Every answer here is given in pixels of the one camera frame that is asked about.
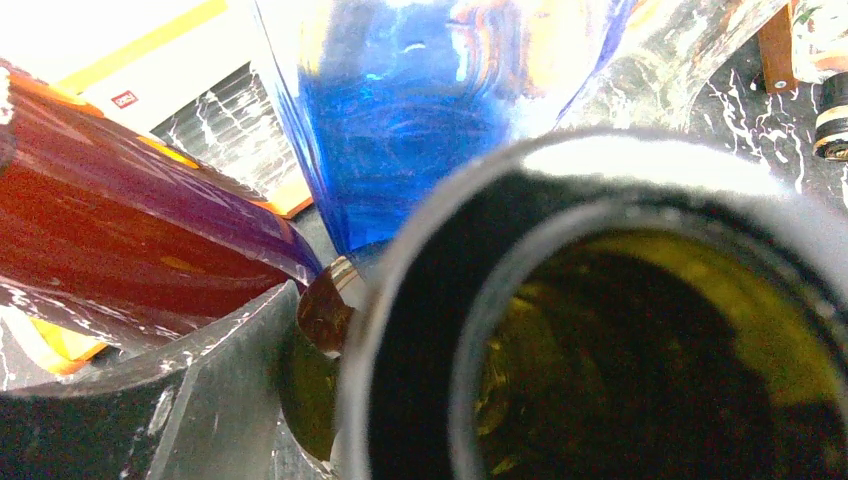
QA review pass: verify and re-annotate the clear bottle black cap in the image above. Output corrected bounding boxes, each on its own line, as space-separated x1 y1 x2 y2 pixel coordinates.
791 0 847 163

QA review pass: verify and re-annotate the green bottle black cap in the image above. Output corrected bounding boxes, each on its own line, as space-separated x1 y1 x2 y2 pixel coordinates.
281 129 847 479

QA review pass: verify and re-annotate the clear glass bottle white label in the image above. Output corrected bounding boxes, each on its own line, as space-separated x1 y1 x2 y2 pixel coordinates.
563 0 790 134

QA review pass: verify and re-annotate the white small box on shelf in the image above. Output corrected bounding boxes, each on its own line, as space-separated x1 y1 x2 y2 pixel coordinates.
42 1 311 217

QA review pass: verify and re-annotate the brown wooden wine rack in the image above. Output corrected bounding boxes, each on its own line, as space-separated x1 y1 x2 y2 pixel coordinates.
757 1 798 94

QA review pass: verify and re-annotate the dark bottle gold cap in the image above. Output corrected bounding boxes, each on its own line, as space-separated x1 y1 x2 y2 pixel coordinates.
1 63 325 349

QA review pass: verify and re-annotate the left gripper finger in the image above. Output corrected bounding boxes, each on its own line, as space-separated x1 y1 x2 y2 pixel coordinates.
1 283 298 479

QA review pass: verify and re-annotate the blue square bottle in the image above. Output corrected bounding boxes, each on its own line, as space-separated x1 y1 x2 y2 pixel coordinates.
249 1 634 254

